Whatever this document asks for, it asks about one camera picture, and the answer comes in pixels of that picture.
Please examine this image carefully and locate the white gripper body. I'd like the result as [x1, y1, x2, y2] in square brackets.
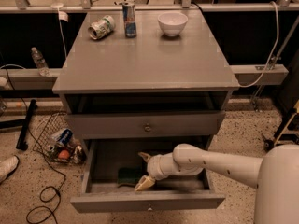
[147, 153, 174, 180]

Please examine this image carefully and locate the green yellow sponge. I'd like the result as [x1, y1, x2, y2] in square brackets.
[117, 168, 143, 187]

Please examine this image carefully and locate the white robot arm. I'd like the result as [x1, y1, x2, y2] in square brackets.
[135, 144, 299, 224]

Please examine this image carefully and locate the round metal drawer knob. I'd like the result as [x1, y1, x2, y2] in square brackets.
[144, 123, 152, 132]

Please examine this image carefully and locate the open grey bottom drawer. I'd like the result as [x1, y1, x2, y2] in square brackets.
[71, 136, 225, 213]

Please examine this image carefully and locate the closed grey upper drawer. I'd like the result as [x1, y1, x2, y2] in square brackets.
[66, 111, 225, 139]

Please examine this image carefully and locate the grey wooden drawer cabinet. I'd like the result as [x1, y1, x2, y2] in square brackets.
[51, 8, 241, 140]

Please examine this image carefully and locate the blue can in basket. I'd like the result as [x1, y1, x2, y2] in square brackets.
[56, 129, 73, 147]

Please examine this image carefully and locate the orange ball in basket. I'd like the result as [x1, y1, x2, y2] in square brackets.
[58, 150, 70, 160]

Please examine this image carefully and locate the black bar on floor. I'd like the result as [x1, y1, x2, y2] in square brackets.
[16, 99, 36, 151]

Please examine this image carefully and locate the white ceramic bowl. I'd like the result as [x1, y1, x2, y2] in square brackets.
[158, 12, 189, 37]

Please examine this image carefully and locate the crushed green white can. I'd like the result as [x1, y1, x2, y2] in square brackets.
[88, 15, 116, 40]

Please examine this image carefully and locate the white shoe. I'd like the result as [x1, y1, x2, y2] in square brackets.
[0, 156, 20, 183]

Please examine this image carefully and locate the black wheeled cart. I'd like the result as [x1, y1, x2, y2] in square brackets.
[262, 101, 299, 151]

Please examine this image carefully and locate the clear plastic water bottle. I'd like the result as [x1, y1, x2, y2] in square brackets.
[31, 47, 50, 77]

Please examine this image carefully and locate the upright blue silver can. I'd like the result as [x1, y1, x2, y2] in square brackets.
[122, 2, 136, 38]

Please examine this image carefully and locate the wire basket on floor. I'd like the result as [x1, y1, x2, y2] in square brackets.
[34, 112, 86, 164]

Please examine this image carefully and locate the black cable on floor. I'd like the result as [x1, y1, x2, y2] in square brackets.
[0, 66, 67, 224]

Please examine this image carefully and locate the white cable left side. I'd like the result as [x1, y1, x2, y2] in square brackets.
[46, 0, 70, 58]

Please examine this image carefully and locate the white cable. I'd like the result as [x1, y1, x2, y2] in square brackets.
[238, 1, 280, 89]
[46, 0, 70, 58]

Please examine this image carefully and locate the white cable right side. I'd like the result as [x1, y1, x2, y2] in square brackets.
[238, 1, 280, 89]

